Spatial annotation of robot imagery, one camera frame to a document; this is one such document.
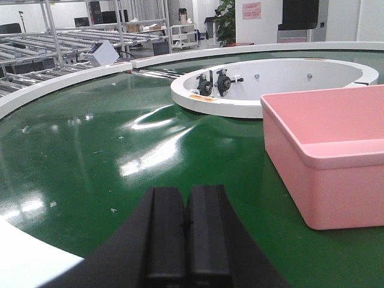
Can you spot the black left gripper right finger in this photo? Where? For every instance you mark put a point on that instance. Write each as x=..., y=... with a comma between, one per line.
x=221, y=252

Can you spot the white control box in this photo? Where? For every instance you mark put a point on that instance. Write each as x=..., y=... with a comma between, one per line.
x=101, y=53

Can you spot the white outer conveyor rim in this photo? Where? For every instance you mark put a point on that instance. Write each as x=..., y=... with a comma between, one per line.
x=242, y=100

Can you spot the white shelf cart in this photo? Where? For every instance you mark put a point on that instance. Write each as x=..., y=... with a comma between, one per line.
x=184, y=36

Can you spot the pink wall sign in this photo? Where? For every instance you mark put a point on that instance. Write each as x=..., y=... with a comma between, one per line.
x=251, y=11

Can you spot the black and white machine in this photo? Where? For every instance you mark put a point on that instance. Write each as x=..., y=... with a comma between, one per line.
x=303, y=21

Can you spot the green potted plant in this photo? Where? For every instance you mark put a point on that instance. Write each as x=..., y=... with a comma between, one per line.
x=226, y=20

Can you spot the pink plastic bin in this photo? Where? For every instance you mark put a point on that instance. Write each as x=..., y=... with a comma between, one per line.
x=327, y=146

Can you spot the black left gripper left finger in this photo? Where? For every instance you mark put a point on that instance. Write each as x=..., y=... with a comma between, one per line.
x=148, y=250

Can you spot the black bearing mount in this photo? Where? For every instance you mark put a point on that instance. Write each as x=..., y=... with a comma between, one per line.
x=224, y=82
x=204, y=86

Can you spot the metal roller rack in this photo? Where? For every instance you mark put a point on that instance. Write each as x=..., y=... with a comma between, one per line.
x=60, y=43

